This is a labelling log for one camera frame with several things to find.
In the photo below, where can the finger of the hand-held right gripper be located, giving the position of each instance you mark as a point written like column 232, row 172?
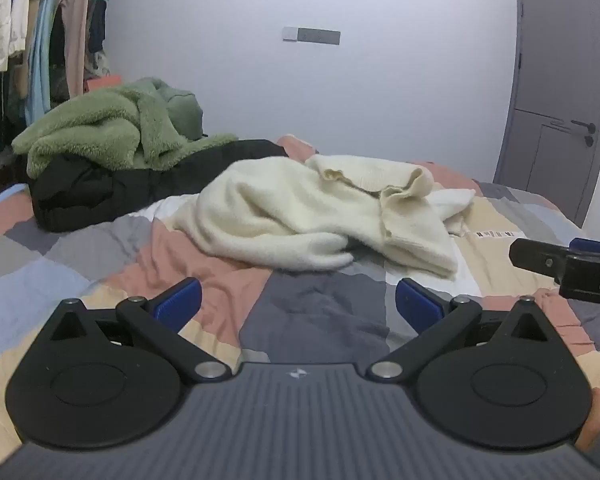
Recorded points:
column 540, row 257

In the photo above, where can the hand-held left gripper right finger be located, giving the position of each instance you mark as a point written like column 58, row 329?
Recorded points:
column 420, row 305

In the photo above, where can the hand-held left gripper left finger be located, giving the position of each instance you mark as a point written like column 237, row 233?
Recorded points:
column 177, row 302

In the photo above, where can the cream knit sweater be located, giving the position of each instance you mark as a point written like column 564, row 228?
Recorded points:
column 280, row 210

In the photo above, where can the person's right hand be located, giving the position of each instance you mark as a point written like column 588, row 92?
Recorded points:
column 592, row 420

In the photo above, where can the patchwork bed blanket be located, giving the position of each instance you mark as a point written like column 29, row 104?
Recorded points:
column 305, row 310

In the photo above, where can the black jacket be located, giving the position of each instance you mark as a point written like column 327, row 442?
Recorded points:
column 130, row 187

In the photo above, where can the green fleece jacket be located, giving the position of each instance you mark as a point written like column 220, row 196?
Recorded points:
column 105, row 125

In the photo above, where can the grey door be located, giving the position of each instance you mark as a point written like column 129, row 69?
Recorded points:
column 555, row 60

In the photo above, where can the orange box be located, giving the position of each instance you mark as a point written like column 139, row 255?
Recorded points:
column 105, row 83

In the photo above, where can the light blue hanging garment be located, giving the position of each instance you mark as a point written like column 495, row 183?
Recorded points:
column 42, row 60

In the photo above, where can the dark hanging garment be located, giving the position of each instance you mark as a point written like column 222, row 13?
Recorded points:
column 97, row 25

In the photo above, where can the white and blue hanging garment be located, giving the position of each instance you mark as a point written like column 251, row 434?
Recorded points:
column 20, row 5

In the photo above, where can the grey wall panel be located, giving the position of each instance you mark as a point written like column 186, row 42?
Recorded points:
column 320, row 36

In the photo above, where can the white wall switch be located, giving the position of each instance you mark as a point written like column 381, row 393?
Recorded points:
column 290, row 33

